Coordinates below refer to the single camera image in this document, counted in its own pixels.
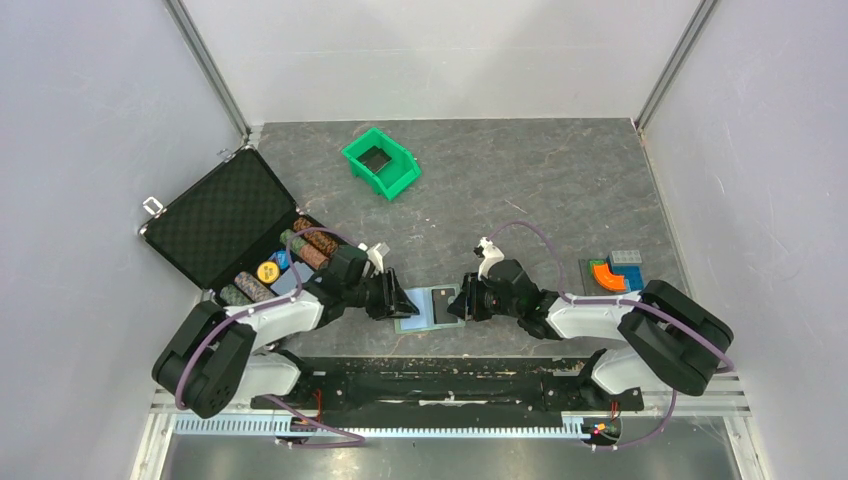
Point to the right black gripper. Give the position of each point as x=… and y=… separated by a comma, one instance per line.
x=467, y=303

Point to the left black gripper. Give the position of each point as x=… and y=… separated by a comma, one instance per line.
x=394, y=301

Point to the green card holder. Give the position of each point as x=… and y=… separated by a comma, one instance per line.
x=423, y=322

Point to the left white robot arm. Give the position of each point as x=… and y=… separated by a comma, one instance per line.
x=218, y=353

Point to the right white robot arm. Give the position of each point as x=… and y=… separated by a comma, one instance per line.
x=668, y=338

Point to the green plastic bin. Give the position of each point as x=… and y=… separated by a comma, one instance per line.
x=392, y=180

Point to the toy brick assembly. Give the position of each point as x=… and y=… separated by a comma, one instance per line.
x=618, y=273

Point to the black poker chip case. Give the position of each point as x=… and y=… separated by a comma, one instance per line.
x=225, y=224

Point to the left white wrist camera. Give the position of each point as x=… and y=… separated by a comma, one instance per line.
x=376, y=257

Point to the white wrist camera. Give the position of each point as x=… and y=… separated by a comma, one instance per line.
x=376, y=257
x=489, y=255

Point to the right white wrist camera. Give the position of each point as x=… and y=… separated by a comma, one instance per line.
x=489, y=255

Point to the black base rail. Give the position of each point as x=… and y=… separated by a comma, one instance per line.
x=453, y=392

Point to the white toothed cable strip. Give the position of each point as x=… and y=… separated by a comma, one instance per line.
x=280, y=425

